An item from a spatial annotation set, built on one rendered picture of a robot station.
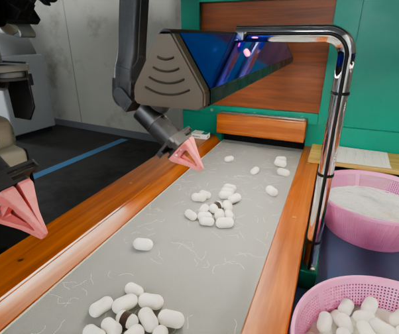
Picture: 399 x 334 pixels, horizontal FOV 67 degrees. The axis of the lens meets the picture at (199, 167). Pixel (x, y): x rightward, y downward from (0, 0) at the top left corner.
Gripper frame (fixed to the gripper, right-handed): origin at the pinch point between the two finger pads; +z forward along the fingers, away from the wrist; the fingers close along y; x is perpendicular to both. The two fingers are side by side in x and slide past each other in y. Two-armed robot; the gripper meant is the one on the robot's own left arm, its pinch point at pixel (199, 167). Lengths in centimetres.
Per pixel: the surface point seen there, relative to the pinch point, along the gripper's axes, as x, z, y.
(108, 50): 123, -166, 231
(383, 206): -20.7, 37.3, 12.8
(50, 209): 154, -54, 67
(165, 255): 4.0, 7.3, -23.2
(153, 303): -0.3, 9.5, -34.7
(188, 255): 1.5, 10.2, -21.5
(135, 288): 2.2, 6.6, -33.4
